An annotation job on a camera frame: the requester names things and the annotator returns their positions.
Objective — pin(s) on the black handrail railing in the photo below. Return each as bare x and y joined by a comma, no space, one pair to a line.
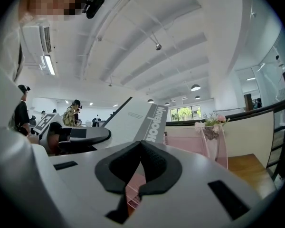
251,113

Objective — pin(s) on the pink white flower bouquet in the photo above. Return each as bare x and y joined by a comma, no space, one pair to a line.
213,121

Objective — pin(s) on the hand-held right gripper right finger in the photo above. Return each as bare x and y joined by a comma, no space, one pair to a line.
192,193

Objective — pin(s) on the black head-mounted camera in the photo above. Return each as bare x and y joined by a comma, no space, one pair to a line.
95,5

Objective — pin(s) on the long ceiling light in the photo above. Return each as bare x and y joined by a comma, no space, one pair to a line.
50,65

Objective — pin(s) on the white ceiling air conditioner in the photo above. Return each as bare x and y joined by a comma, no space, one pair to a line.
35,38

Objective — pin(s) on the person's head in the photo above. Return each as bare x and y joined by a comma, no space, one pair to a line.
54,1

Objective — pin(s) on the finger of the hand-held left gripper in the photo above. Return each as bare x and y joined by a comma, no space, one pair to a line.
95,133

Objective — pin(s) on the person's beige shirt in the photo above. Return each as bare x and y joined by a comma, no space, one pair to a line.
4,84

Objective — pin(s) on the window with green view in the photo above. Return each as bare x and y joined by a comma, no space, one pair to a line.
185,113

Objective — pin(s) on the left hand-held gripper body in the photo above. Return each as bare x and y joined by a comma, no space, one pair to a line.
46,123

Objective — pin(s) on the wooden table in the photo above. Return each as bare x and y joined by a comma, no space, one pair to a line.
247,172

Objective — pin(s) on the person's left forearm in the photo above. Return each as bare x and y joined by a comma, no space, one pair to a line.
33,139

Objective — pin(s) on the hanging ceiling dome sensor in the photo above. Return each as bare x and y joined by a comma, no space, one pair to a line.
158,47

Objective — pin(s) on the white and grey book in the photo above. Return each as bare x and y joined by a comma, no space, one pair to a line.
133,122

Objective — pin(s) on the pink mesh tray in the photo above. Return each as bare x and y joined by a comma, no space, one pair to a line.
187,141

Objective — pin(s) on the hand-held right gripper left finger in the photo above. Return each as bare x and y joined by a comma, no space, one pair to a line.
90,186

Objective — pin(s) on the black dome pendant lamp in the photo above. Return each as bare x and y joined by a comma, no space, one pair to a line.
197,97
195,87
150,101

